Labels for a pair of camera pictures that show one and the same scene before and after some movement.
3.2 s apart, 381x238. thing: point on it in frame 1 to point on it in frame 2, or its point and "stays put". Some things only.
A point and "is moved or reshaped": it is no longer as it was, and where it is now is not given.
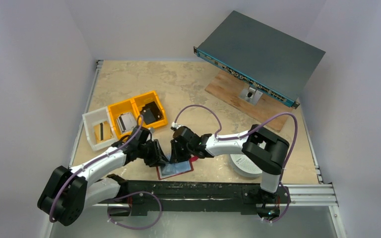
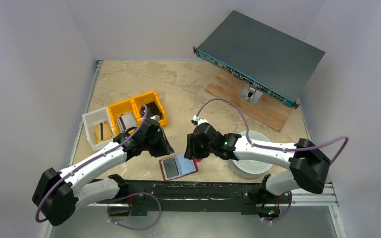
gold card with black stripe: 102,132 stays put
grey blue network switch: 276,63 stays put
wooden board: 228,86 stays put
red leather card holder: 170,169 is moved or reshaped
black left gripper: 158,158 to 164,148
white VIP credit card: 128,120 stays put
